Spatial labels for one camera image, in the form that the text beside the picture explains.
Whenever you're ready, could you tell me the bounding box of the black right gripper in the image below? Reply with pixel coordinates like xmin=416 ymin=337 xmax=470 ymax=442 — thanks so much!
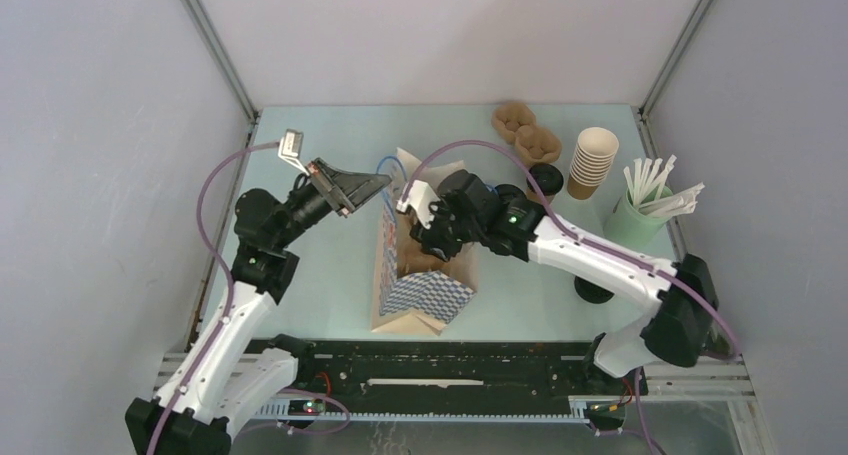
xmin=409 ymin=197 xmax=482 ymax=265

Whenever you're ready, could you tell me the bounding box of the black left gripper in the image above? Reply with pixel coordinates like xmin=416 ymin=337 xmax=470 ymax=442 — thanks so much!
xmin=274 ymin=158 xmax=391 ymax=249

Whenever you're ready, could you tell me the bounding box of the black plastic cup lid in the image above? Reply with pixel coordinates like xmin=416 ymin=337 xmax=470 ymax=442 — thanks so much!
xmin=529 ymin=163 xmax=565 ymax=197

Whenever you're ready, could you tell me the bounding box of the blue checkered paper bag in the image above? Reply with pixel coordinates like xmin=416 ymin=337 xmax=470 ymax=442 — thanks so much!
xmin=370 ymin=148 xmax=479 ymax=337

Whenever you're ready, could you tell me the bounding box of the brown paper cup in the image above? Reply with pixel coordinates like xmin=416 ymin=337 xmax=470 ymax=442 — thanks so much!
xmin=494 ymin=184 xmax=527 ymax=204
xmin=526 ymin=163 xmax=565 ymax=203

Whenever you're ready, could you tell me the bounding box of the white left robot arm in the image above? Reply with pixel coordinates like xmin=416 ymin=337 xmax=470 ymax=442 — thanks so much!
xmin=125 ymin=158 xmax=391 ymax=454

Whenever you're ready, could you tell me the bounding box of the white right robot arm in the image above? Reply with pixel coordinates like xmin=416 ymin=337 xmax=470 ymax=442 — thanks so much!
xmin=396 ymin=169 xmax=718 ymax=393

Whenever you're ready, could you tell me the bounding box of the stack of brown paper cups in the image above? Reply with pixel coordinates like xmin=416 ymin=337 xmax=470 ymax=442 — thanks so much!
xmin=566 ymin=127 xmax=619 ymax=200

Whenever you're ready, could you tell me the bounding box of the stack of black lids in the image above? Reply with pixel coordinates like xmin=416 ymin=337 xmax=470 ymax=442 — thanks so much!
xmin=573 ymin=277 xmax=615 ymax=305

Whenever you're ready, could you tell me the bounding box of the green straw holder cup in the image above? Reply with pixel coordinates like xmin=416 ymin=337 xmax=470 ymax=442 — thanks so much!
xmin=602 ymin=189 xmax=671 ymax=250

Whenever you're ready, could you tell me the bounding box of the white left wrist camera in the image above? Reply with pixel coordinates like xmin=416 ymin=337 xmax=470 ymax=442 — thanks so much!
xmin=277 ymin=129 xmax=309 ymax=175

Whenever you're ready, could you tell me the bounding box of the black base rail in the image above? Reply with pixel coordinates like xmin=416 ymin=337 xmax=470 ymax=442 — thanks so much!
xmin=155 ymin=339 xmax=757 ymax=423

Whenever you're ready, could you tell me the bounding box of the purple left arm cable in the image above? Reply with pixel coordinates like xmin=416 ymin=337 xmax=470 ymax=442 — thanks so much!
xmin=144 ymin=140 xmax=352 ymax=455

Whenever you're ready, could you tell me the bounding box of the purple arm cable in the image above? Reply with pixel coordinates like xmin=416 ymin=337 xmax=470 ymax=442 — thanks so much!
xmin=144 ymin=140 xmax=352 ymax=455
xmin=404 ymin=139 xmax=742 ymax=455

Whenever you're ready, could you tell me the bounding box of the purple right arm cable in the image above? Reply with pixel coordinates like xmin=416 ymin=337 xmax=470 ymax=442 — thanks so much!
xmin=404 ymin=139 xmax=742 ymax=455

